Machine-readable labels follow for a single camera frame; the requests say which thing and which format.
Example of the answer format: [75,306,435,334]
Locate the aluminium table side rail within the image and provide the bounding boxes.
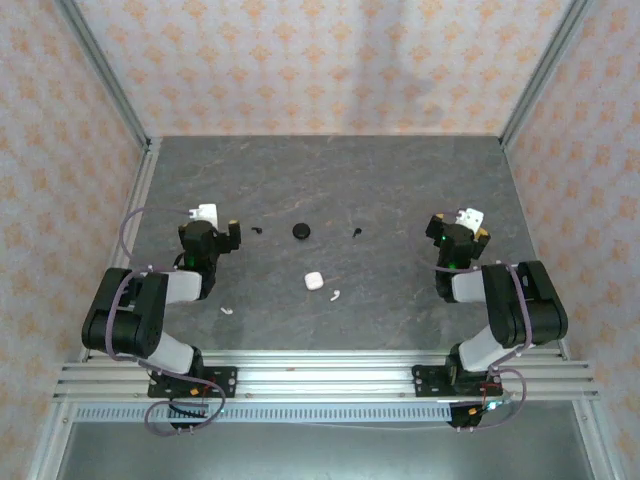
[79,137,164,362]

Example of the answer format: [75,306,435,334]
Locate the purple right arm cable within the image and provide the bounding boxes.
[408,209,531,430]

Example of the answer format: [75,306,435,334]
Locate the aluminium frame post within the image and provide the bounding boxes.
[53,0,152,146]
[498,0,595,146]

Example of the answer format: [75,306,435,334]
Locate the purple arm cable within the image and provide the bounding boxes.
[107,207,227,437]
[408,209,531,430]

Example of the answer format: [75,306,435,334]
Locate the small lit circuit board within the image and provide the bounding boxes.
[469,397,514,416]

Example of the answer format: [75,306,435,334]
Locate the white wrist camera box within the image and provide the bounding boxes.
[458,206,486,232]
[191,201,220,227]

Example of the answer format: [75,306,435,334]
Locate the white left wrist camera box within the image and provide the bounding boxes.
[191,201,220,227]

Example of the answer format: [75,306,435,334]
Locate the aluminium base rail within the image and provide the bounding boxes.
[52,349,601,401]

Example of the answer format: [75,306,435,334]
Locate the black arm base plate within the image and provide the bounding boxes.
[412,364,501,399]
[147,366,239,400]

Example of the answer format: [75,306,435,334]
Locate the grey slotted cable duct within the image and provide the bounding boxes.
[69,402,454,425]

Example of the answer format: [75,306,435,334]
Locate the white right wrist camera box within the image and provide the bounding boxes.
[458,206,486,232]

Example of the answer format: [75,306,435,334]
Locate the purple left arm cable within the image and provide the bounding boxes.
[107,207,227,437]

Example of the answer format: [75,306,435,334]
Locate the aluminium frame leg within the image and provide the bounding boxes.
[25,399,77,480]
[571,399,620,480]

